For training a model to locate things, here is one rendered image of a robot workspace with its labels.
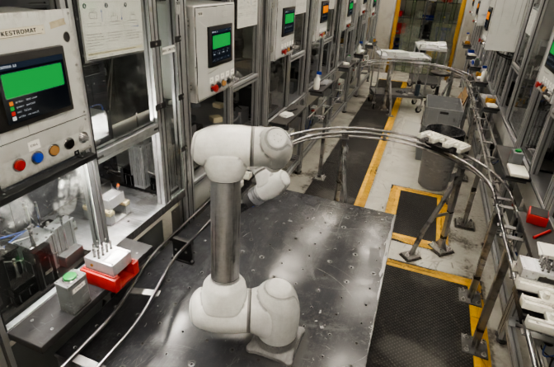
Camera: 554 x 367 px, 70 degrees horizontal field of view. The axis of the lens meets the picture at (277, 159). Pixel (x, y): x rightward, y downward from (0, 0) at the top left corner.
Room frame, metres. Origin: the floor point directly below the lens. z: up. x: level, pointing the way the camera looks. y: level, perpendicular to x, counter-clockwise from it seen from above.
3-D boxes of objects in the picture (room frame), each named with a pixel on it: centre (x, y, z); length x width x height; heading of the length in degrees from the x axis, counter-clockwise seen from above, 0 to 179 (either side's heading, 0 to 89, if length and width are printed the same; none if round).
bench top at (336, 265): (1.51, 0.02, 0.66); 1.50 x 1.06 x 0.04; 160
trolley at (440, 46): (7.60, -2.75, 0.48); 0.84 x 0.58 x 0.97; 168
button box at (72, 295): (1.00, 0.66, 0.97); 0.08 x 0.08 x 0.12; 70
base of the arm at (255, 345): (1.11, -0.04, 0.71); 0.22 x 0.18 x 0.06; 160
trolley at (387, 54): (6.54, -1.94, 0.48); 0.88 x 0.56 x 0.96; 88
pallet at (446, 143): (2.82, -1.25, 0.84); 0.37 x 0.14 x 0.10; 38
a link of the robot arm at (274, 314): (1.09, -0.02, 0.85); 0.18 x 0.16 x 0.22; 92
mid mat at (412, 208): (3.14, -1.31, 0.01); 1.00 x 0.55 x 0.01; 160
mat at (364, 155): (5.72, -1.42, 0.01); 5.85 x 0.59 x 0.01; 160
